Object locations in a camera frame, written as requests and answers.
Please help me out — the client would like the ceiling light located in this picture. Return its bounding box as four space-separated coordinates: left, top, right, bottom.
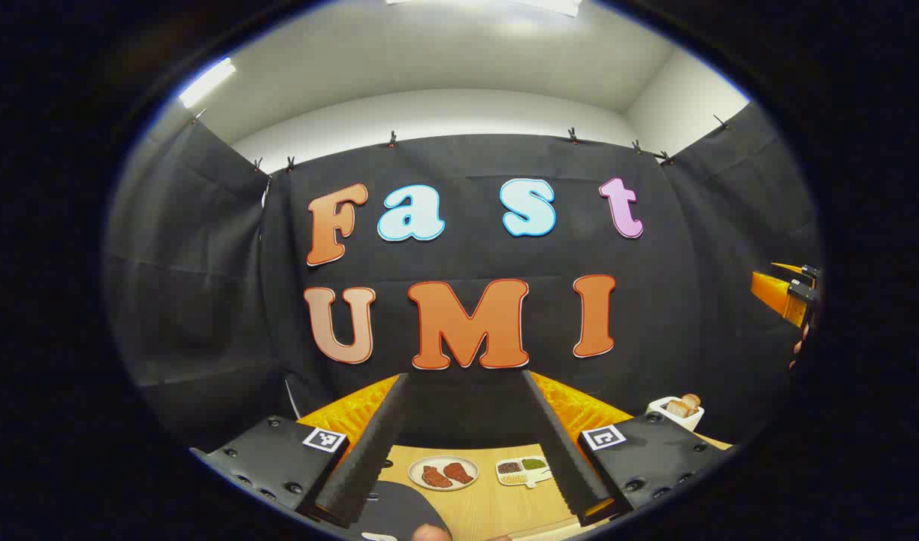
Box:
177 57 237 109

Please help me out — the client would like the white divided dish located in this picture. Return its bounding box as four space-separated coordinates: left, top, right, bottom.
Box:
496 456 555 488

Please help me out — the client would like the white toaster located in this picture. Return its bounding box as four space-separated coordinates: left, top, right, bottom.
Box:
646 396 706 432

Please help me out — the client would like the white round plate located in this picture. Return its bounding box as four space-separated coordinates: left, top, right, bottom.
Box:
408 455 480 492

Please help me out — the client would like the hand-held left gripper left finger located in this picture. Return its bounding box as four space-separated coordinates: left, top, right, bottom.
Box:
189 372 411 529

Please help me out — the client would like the dark grey rice cooker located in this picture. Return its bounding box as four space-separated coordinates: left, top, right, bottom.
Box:
356 480 454 541

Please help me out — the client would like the row of black cloth clips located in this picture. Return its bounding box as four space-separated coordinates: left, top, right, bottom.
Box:
191 109 730 172

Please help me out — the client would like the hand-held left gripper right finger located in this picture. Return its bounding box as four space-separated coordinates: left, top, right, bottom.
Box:
521 369 734 528

